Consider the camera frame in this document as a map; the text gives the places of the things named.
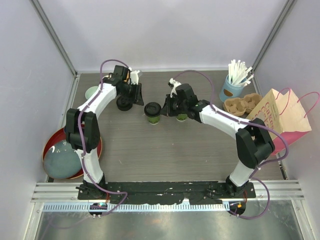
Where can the blue straw holder can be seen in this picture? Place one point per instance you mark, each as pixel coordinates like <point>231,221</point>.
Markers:
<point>229,91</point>

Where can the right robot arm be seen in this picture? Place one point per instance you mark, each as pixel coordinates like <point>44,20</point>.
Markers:
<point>253,141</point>

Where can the brown cardboard cup carrier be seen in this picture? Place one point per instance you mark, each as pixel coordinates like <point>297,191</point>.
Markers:
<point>239,106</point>

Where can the pale green bowl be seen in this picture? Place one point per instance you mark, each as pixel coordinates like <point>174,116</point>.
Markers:
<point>90,91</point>

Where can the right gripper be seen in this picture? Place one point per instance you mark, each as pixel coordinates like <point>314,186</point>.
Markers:
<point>166,110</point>

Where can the green paper cup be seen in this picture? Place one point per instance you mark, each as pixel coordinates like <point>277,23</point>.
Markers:
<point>153,120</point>
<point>182,117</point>

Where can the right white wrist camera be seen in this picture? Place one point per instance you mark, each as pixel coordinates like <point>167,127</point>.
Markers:
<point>173,84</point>

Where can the aluminium frame rail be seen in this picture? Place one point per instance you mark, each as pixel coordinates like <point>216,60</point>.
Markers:
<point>63,197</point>

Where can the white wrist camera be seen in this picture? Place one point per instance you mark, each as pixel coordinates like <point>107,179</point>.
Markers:
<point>134,77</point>
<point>173,84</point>

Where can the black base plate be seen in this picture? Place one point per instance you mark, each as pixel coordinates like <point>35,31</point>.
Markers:
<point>165,193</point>

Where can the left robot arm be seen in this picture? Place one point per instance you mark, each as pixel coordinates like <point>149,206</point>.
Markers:
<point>82,128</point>

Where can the kraft pink paper bag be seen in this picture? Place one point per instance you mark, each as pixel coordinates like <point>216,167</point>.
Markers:
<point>283,112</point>

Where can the blue-grey ceramic plate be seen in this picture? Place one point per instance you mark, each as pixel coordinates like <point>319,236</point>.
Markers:
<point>61,161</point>

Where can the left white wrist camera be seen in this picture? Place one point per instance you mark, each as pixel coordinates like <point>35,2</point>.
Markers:
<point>134,77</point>

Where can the bundle of white straws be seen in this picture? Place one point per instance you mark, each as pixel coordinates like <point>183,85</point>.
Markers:
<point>239,75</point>

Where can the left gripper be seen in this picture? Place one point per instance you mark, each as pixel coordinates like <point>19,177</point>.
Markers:
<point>138,98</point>

